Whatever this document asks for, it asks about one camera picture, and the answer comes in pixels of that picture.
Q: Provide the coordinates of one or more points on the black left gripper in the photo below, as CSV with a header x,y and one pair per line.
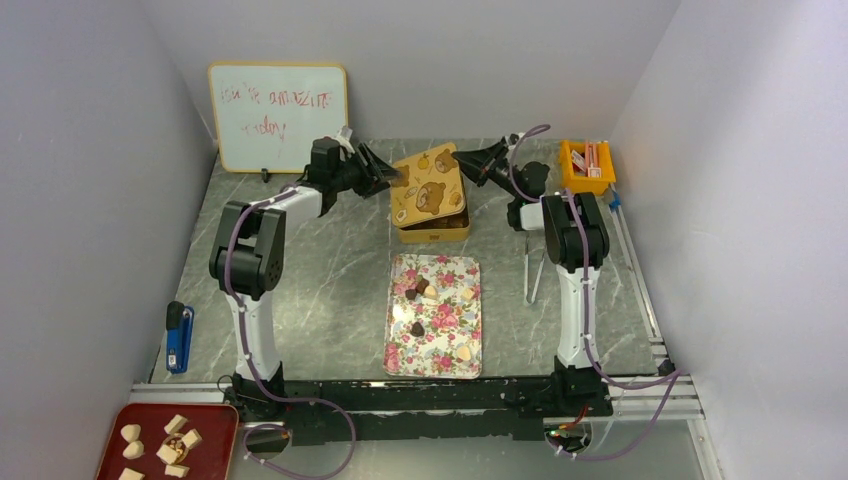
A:
x,y
369,185

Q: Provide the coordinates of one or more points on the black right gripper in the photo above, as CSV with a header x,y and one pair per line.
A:
x,y
491,163

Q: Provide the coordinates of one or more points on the silver tin lid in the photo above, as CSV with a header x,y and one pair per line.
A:
x,y
430,187

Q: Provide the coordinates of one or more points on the gold chocolate tin box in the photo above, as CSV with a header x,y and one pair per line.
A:
x,y
452,228

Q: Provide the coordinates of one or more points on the metal tongs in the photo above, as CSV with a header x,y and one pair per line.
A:
x,y
532,276

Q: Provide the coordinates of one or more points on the floral rectangular tray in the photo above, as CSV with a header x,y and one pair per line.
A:
x,y
449,321

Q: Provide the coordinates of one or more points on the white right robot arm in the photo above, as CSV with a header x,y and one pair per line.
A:
x,y
576,241

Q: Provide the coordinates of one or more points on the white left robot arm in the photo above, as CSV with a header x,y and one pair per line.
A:
x,y
247,257

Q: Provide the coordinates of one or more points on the dark rectangular chocolate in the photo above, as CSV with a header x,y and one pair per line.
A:
x,y
421,286

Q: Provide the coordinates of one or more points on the dark chocolate lower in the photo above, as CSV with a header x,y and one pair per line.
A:
x,y
417,330

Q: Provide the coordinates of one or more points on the orange parts bin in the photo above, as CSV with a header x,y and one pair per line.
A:
x,y
586,166

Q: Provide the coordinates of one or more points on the whiteboard with red writing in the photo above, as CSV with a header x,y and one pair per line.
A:
x,y
267,115

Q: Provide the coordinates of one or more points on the blue black stapler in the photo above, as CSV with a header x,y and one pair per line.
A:
x,y
179,324

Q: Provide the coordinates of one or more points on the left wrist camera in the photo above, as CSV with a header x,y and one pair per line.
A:
x,y
343,138

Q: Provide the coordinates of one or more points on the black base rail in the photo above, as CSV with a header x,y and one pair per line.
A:
x,y
519,407

